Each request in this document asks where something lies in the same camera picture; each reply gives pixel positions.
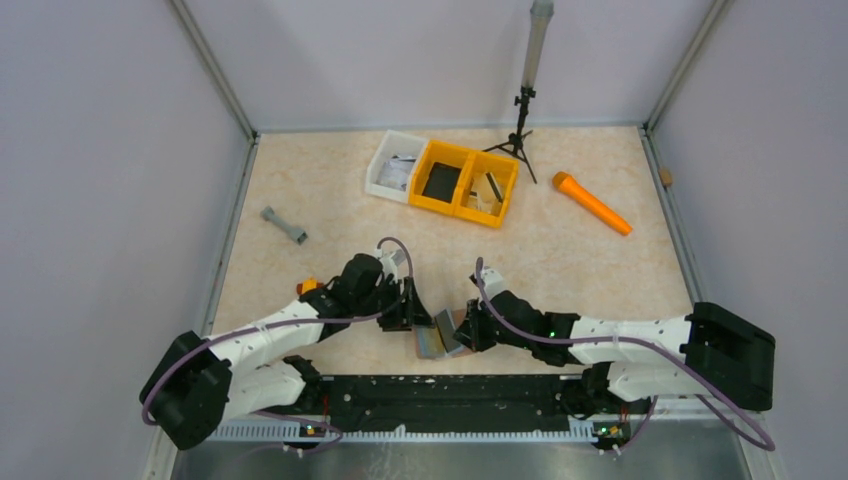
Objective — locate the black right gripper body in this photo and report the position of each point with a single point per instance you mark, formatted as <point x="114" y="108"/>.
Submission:
<point x="482" y="324"/>

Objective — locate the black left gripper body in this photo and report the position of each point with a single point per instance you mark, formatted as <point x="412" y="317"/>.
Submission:
<point x="403" y="306"/>

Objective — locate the brown leather card holder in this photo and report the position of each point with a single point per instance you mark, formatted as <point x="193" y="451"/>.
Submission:
<point x="438" y="343"/>

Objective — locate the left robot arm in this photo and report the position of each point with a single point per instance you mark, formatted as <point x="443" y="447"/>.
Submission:
<point x="201" y="382"/>

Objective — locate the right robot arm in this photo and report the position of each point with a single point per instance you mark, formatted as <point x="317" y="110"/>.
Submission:
<point x="710" y="351"/>

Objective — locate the black card in bin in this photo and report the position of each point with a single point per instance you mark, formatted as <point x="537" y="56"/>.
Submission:
<point x="442" y="182"/>

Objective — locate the white plastic bin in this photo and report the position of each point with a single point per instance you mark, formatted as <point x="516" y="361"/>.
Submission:
<point x="393" y="143"/>

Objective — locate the yellow double plastic bin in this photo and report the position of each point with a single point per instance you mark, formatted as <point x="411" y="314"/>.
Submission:
<point x="472" y="162"/>

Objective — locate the papers in white bin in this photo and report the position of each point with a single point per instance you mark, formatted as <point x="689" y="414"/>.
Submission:
<point x="395" y="172"/>

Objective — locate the grey dumbbell-shaped part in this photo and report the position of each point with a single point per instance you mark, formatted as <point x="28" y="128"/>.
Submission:
<point x="295" y="233"/>

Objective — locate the black tripod with grey pole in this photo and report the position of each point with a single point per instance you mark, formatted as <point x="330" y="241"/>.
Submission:
<point x="541" y="13"/>

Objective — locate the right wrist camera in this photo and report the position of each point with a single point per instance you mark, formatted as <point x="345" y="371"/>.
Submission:
<point x="489" y="281"/>

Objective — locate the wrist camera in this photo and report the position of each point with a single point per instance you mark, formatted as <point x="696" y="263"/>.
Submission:
<point x="392" y="261"/>
<point x="489" y="281"/>

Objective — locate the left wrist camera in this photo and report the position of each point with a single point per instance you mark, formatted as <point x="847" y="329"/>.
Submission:
<point x="392" y="261"/>

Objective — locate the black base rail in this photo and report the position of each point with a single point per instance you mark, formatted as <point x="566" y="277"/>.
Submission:
<point x="442" y="404"/>

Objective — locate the white cable duct strip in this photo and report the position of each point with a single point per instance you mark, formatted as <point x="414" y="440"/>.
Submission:
<point x="291" y="432"/>

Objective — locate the orange plastic cone handle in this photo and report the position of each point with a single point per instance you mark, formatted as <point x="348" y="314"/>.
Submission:
<point x="569" y="186"/>

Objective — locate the small tan wall block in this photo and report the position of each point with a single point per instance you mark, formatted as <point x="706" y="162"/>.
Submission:
<point x="665" y="176"/>

